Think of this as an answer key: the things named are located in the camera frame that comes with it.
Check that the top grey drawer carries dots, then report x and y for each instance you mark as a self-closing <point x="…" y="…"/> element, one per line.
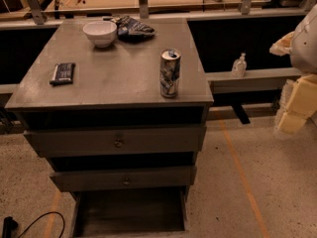
<point x="110" y="141"/>

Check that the grey metal bracket middle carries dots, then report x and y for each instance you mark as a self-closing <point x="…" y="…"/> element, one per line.
<point x="144" y="9"/>

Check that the middle grey drawer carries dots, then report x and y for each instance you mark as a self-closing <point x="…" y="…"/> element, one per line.
<point x="124" y="179"/>

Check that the black plug device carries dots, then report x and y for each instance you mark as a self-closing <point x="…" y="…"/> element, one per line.
<point x="9" y="225"/>

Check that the silver blue drink can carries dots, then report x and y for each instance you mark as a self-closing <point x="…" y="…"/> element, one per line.
<point x="169" y="72"/>

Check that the clear sanitizer pump bottle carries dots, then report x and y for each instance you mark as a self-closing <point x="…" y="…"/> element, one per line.
<point x="239" y="66"/>

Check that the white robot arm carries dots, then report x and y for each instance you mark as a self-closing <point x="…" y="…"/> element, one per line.
<point x="303" y="52"/>

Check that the grey drawer cabinet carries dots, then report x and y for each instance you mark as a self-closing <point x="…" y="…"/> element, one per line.
<point x="117" y="87"/>

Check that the blue chip bag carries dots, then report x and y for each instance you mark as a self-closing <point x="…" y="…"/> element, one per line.
<point x="132" y="29"/>

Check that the grey metal bracket left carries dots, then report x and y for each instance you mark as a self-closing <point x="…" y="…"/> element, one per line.
<point x="38" y="16"/>

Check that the bottom grey drawer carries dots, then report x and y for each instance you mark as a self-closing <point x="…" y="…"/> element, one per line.
<point x="129" y="212"/>

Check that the grey metal rail shelf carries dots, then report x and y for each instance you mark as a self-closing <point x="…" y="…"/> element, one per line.
<point x="253" y="80"/>

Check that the grey drawer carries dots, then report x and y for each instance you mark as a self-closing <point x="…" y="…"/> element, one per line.
<point x="110" y="141"/>
<point x="129" y="212"/>
<point x="124" y="179"/>

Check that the white ceramic bowl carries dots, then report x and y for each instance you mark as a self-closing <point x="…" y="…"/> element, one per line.
<point x="101" y="34"/>

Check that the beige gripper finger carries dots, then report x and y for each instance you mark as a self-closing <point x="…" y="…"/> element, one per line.
<point x="297" y="103"/>
<point x="282" y="46"/>

